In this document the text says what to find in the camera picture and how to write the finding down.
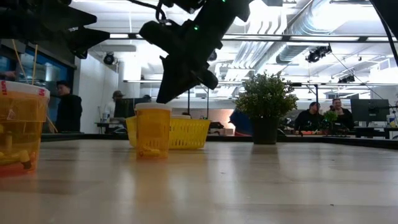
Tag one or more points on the small green plant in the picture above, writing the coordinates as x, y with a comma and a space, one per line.
330, 115

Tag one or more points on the silver ventilation duct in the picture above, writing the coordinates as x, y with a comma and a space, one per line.
298, 40

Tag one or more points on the person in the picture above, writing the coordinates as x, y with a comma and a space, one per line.
342, 116
241, 123
112, 107
308, 119
146, 98
69, 112

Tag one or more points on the black computer monitor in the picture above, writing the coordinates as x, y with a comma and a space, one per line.
127, 107
370, 110

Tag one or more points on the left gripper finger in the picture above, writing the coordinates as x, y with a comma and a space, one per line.
68, 20
87, 39

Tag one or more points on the black tripod stand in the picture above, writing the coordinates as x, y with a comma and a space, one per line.
188, 102

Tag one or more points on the black ceiling spotlight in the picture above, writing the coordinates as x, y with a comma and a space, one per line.
317, 53
109, 58
346, 79
213, 56

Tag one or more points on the orange pill bottle white cap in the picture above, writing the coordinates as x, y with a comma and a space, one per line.
21, 130
153, 130

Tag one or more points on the green potted plant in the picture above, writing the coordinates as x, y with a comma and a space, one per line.
265, 102

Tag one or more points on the yellow plastic basket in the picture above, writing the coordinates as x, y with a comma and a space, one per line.
189, 133

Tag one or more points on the black office desk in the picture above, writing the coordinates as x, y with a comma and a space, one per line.
373, 130

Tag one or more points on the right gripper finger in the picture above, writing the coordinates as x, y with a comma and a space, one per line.
174, 84
209, 80

